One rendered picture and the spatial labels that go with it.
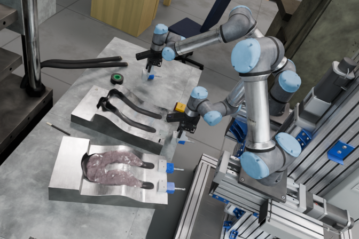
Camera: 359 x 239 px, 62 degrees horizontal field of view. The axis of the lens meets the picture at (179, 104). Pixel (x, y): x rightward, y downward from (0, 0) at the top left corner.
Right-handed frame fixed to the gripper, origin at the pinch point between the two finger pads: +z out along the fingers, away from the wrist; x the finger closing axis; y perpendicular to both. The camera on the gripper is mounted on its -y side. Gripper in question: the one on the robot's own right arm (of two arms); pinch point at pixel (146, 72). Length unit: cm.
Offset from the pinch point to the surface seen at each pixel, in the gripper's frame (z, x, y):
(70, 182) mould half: -6, -85, -39
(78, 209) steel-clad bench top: 5, -91, -35
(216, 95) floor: 85, 80, 103
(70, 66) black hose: -7.4, -11.9, -46.0
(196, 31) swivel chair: 38, 131, 73
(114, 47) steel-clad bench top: 4.6, 30.2, -20.6
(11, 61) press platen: -20, -28, -71
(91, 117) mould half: -1, -44, -33
